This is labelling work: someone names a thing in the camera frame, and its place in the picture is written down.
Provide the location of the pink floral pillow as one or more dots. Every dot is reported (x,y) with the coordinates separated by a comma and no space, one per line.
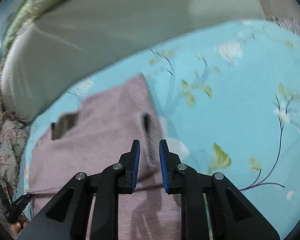
(13,139)

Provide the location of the person's left hand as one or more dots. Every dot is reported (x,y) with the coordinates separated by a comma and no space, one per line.
(19,225)

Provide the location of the mauve fuzzy garment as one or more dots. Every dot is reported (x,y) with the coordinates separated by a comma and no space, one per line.
(92,139)

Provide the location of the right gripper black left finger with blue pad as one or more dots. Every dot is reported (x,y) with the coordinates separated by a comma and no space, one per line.
(87,206)

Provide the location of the blue floral bed sheet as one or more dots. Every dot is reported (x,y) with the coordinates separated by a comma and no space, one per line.
(227,99)

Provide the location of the green striped pillow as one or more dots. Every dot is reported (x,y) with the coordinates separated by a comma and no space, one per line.
(62,41)

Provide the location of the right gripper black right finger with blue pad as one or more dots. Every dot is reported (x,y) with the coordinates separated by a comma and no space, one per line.
(211,206)

